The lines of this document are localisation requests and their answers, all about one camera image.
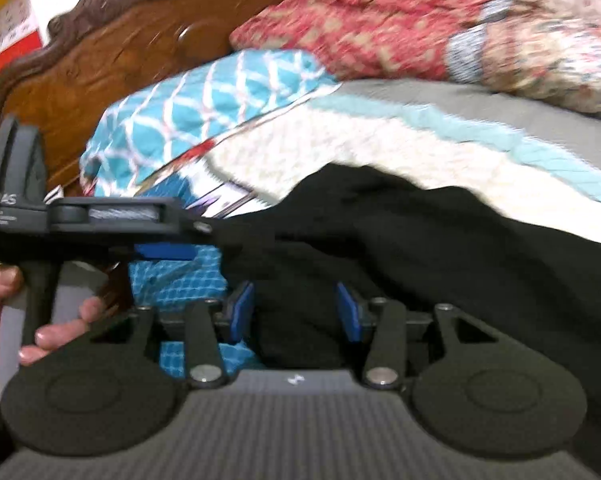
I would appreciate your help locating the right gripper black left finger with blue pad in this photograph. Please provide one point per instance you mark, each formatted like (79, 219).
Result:
(223, 320)

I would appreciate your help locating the carved wooden headboard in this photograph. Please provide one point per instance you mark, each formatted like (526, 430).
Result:
(103, 50)

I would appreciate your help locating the teal white patterned pillow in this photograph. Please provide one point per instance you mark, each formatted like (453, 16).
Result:
(143, 132)

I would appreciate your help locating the patterned bedsheet with teal stripes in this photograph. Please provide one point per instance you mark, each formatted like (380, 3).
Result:
(528, 160)

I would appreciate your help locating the person's left hand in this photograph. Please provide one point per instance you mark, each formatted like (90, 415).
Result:
(52, 336)

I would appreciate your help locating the red floral patchwork quilt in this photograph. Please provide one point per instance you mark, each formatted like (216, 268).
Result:
(523, 48)

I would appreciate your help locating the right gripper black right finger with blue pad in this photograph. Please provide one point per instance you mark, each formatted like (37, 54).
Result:
(360, 316)

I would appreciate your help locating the black pants with zipper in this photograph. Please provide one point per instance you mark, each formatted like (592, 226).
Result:
(384, 236)

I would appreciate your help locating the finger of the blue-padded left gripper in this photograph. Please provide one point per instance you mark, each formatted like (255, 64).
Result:
(166, 251)

